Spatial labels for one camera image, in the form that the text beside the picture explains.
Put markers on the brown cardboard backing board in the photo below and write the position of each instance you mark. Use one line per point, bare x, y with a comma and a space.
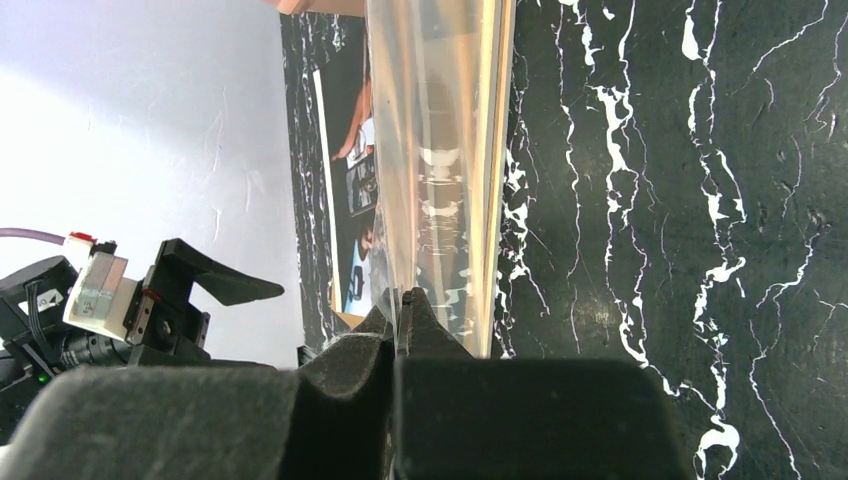
354, 8

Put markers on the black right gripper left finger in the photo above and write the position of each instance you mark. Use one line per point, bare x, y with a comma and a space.
325, 420

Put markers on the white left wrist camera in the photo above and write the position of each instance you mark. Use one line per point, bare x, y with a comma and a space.
101, 298

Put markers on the clear acrylic sheet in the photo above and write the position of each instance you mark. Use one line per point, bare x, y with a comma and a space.
424, 58

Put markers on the printed photo with white border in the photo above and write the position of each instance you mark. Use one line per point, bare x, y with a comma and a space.
343, 92

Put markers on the white wooden picture frame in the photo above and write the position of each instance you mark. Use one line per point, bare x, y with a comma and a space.
496, 46

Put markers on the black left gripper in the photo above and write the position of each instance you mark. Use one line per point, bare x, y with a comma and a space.
36, 345

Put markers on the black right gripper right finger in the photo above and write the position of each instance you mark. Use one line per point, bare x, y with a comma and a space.
459, 417

